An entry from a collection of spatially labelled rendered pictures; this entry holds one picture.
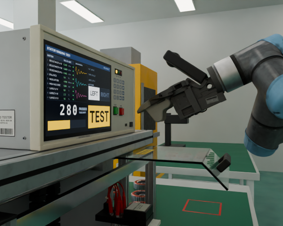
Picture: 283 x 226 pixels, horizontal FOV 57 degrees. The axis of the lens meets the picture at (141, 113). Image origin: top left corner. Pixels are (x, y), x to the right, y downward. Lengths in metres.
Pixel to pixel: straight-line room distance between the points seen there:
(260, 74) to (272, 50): 0.07
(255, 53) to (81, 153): 0.41
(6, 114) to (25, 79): 0.07
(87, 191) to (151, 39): 5.82
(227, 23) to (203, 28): 0.48
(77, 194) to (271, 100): 0.39
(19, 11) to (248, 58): 4.60
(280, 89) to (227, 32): 5.48
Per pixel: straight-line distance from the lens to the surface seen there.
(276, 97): 0.52
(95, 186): 0.55
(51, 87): 0.48
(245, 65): 0.60
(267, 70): 0.56
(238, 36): 5.96
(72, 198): 0.48
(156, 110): 0.64
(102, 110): 0.63
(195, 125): 5.80
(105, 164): 0.71
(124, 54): 4.61
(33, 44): 0.47
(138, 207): 0.75
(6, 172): 0.37
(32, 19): 4.78
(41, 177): 0.42
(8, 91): 0.50
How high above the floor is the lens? 1.18
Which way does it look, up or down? level
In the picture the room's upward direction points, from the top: straight up
